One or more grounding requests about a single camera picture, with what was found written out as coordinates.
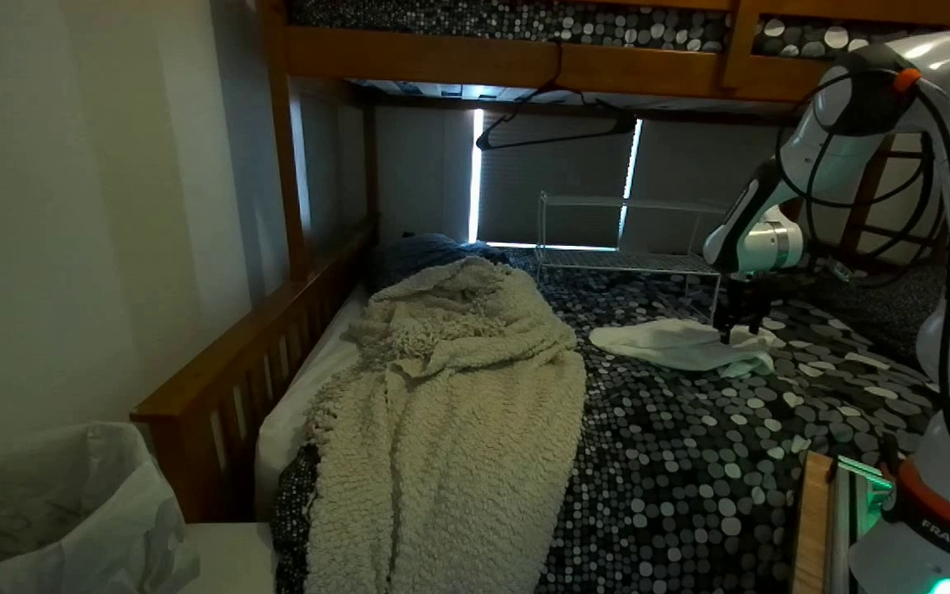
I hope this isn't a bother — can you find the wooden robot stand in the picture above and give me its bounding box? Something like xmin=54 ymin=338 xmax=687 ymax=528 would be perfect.
xmin=787 ymin=449 xmax=838 ymax=594

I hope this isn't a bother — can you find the white pillow case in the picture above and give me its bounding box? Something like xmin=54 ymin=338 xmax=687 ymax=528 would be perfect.
xmin=585 ymin=317 xmax=787 ymax=381

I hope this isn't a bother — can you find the dotted bunk mattress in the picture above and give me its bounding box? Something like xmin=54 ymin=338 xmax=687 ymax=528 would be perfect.
xmin=285 ymin=0 xmax=941 ymax=66

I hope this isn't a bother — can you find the wooden bunk bed frame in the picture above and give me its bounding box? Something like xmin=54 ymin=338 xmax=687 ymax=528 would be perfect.
xmin=126 ymin=0 xmax=950 ymax=528

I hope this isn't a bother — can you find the grey window blind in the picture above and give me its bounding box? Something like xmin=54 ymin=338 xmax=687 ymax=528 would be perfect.
xmin=369 ymin=104 xmax=784 ymax=259

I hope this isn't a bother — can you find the black clothes hanger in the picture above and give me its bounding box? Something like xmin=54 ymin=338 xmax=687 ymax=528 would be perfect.
xmin=472 ymin=40 xmax=639 ymax=156

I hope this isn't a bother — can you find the white mattress sheet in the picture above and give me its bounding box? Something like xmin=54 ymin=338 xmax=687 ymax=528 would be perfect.
xmin=252 ymin=287 xmax=369 ymax=513

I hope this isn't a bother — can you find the dark blue pillow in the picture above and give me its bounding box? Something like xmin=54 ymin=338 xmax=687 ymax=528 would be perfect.
xmin=365 ymin=231 xmax=481 ymax=295

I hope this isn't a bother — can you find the black dotted bedspread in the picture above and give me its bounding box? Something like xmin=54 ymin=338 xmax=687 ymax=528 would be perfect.
xmin=270 ymin=255 xmax=950 ymax=594

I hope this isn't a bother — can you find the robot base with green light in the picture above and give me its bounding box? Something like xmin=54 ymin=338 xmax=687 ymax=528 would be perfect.
xmin=833 ymin=449 xmax=950 ymax=594

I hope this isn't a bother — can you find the cream knitted blanket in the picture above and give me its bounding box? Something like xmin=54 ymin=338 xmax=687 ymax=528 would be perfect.
xmin=303 ymin=255 xmax=591 ymax=594

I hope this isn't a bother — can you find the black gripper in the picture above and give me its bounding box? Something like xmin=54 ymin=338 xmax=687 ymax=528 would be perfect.
xmin=710 ymin=272 xmax=775 ymax=340

